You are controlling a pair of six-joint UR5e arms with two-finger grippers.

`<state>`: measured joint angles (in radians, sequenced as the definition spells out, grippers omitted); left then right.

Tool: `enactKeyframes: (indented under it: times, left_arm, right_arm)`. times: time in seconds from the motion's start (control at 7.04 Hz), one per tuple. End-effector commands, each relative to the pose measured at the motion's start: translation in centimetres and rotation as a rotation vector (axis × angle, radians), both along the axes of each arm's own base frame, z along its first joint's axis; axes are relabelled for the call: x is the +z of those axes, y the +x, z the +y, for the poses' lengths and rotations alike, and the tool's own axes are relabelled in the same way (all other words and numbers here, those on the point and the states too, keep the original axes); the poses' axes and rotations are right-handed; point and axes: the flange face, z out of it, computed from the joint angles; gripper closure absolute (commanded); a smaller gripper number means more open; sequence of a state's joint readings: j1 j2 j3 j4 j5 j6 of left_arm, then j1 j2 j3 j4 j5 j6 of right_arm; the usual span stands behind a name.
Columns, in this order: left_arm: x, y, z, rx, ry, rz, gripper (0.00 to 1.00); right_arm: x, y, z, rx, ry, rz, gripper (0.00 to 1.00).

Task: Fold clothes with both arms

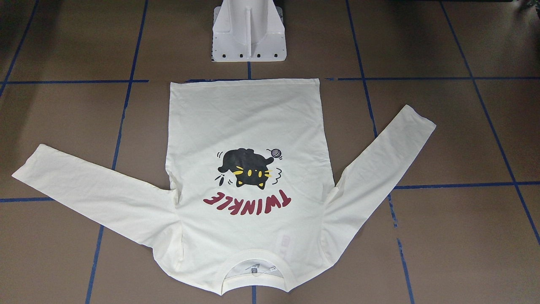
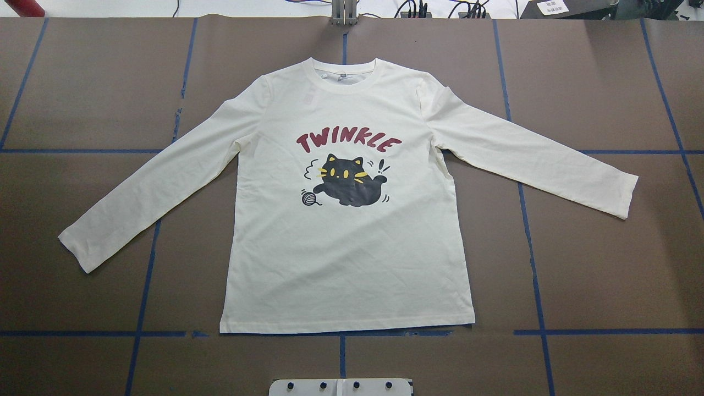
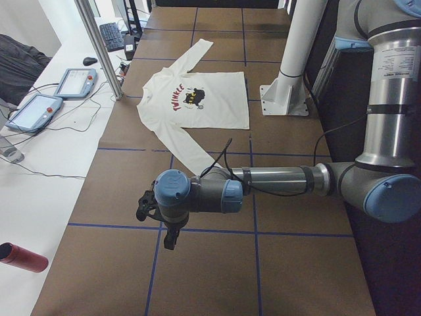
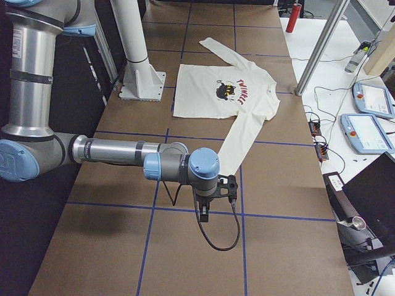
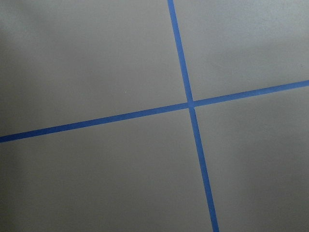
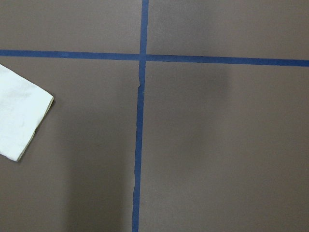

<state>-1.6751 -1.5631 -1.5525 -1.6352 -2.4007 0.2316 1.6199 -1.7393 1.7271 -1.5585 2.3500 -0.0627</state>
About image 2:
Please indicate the aluminium frame post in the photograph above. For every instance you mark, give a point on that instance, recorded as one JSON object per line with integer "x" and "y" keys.
{"x": 344, "y": 12}

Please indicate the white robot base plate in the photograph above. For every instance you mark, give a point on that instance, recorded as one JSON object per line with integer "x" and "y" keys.
{"x": 342, "y": 386}

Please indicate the black box with label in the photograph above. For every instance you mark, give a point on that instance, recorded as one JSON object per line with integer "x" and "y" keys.
{"x": 577, "y": 10}

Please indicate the cream long-sleeve cat shirt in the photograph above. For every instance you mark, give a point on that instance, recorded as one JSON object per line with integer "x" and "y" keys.
{"x": 346, "y": 216}

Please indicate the grey power strip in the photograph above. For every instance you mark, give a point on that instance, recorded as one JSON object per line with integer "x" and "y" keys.
{"x": 474, "y": 10}

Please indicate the red cylinder object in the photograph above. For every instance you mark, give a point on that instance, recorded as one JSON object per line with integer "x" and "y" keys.
{"x": 26, "y": 8}

